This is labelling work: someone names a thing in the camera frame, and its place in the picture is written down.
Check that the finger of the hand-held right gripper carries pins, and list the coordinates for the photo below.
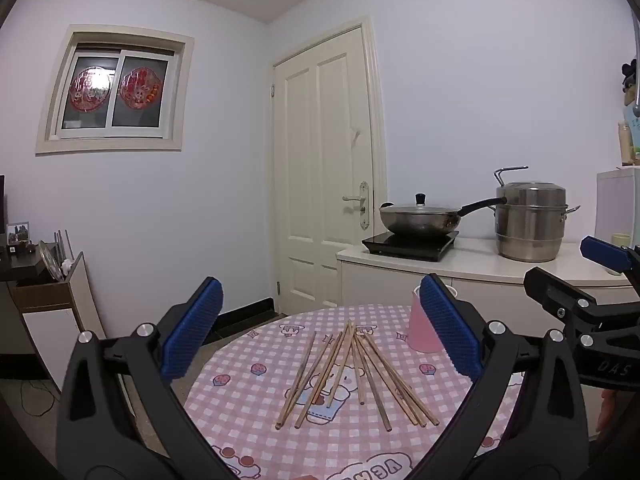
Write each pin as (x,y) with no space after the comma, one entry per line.
(605,255)
(550,287)

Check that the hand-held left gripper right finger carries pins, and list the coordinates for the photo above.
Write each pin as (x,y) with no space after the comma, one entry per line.
(450,330)

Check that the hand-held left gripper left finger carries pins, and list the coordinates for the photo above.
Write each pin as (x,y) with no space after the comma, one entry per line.
(195,330)

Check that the pink cup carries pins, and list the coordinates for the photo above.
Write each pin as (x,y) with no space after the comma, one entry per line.
(420,330)

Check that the bunch of wooden chopsticks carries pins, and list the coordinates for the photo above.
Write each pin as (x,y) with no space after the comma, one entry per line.
(354,347)

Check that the person's right hand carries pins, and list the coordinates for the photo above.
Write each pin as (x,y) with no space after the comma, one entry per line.
(609,410)

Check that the pale yellow cup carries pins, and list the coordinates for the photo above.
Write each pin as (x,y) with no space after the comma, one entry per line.
(620,240)

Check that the white fridge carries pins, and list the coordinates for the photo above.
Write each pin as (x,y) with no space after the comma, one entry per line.
(617,205)

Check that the stainless steel steamer pot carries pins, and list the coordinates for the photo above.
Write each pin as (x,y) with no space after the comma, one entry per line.
(530,230)

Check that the white counter cabinet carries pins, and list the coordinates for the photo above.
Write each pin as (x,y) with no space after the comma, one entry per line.
(380,285)

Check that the black induction cooktop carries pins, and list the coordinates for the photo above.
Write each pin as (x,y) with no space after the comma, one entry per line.
(400,247)

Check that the pink checked bear tablecloth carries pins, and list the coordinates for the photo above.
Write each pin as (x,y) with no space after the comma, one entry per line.
(250,410)

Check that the beige bottle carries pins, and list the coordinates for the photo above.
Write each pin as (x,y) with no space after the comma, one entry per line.
(624,142)

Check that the light blue printed box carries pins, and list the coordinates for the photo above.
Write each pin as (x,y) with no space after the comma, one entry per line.
(635,135)

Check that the glass wok lid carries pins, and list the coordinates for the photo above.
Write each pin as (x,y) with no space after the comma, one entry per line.
(421,208)

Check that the brown wooden side cabinet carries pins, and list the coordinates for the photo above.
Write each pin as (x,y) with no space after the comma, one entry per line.
(45,292)

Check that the round metal plate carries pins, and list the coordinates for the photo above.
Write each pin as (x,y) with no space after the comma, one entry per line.
(50,262)

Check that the dark plush toy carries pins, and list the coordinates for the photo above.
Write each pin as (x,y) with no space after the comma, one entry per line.
(630,77)

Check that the cream panel door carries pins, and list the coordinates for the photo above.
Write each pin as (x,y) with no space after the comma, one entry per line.
(300,160)

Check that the red paper window decal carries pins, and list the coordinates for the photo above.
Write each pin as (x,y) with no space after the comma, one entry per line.
(139,87)
(90,87)

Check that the white framed window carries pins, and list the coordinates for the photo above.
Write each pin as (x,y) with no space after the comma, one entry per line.
(117,90)

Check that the small photo frame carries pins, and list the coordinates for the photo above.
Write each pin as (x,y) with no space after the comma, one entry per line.
(18,233)

